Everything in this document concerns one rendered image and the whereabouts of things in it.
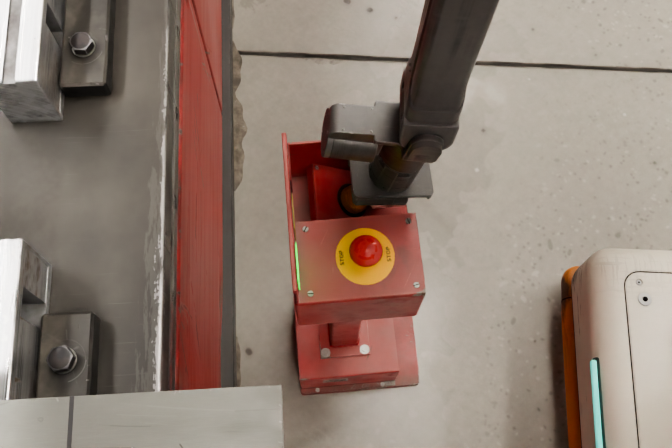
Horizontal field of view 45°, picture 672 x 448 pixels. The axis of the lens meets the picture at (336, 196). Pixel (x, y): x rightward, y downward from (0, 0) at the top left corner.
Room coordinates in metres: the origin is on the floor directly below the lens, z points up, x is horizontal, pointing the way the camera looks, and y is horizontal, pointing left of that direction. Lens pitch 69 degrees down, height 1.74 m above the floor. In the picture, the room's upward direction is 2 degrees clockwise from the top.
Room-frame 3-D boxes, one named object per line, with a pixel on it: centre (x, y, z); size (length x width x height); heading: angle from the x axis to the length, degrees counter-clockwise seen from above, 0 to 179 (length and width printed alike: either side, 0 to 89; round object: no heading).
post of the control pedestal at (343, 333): (0.34, -0.02, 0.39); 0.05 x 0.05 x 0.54; 7
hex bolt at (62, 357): (0.14, 0.27, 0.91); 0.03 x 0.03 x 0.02
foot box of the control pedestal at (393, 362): (0.35, -0.05, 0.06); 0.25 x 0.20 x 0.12; 97
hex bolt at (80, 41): (0.50, 0.30, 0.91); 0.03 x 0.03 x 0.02
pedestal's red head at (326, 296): (0.34, -0.02, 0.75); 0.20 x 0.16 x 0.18; 7
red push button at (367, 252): (0.30, -0.04, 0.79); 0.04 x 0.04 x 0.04
